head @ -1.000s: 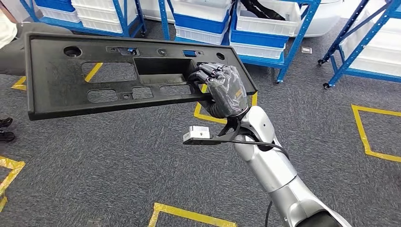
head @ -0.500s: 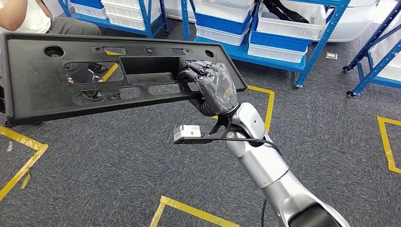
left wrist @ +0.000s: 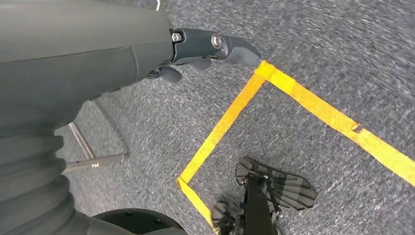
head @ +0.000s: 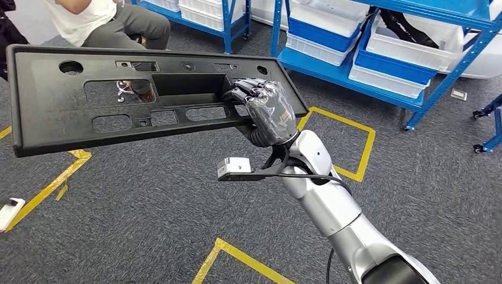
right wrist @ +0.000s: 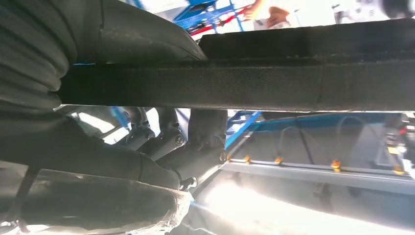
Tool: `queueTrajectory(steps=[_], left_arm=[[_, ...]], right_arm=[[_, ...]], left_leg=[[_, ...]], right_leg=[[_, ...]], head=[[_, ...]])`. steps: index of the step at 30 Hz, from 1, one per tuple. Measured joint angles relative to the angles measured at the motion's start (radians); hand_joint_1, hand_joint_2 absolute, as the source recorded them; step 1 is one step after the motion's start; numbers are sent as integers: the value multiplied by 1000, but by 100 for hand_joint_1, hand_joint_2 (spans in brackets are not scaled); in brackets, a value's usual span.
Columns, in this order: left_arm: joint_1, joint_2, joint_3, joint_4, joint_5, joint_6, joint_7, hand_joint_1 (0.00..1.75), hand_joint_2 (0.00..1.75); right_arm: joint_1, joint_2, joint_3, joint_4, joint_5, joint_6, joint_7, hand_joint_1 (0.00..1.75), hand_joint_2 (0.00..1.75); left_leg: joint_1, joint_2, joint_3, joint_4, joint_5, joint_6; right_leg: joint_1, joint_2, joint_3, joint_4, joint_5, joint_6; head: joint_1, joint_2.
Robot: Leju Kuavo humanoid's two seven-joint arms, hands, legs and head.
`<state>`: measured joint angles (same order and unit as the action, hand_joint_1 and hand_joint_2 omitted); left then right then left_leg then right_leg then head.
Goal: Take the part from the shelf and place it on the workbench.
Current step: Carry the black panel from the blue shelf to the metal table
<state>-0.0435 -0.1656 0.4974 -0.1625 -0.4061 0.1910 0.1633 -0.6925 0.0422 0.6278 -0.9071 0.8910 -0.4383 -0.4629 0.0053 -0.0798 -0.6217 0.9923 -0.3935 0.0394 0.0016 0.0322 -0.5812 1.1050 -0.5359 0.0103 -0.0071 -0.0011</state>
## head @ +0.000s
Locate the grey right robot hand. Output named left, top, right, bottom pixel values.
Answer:
left=223, top=78, right=300, bottom=147

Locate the black plastic panel part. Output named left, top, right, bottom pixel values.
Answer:
left=5, top=44, right=310, bottom=159

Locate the blue metal shelf rack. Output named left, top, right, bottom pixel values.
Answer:
left=129, top=0, right=253, bottom=54
left=472, top=93, right=502, bottom=154
left=271, top=0, right=502, bottom=131

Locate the black ribbed part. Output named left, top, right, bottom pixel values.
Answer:
left=378, top=8, right=441, bottom=50

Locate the blue plastic crate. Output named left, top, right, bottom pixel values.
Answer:
left=287, top=17, right=362, bottom=53
left=354, top=21, right=439, bottom=86

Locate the chrome base stool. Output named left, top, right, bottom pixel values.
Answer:
left=115, top=80, right=136, bottom=104

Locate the person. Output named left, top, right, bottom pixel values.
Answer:
left=43, top=0, right=172, bottom=104

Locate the yellow tape scrap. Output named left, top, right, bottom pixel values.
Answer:
left=54, top=183, right=70, bottom=202

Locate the white power strip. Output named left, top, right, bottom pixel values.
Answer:
left=0, top=198, right=27, bottom=233

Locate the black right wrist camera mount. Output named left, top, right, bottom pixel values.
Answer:
left=217, top=147, right=314, bottom=183

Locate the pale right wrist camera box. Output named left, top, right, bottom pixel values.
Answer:
left=217, top=157, right=253, bottom=178

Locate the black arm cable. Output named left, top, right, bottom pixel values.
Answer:
left=271, top=172, right=354, bottom=284

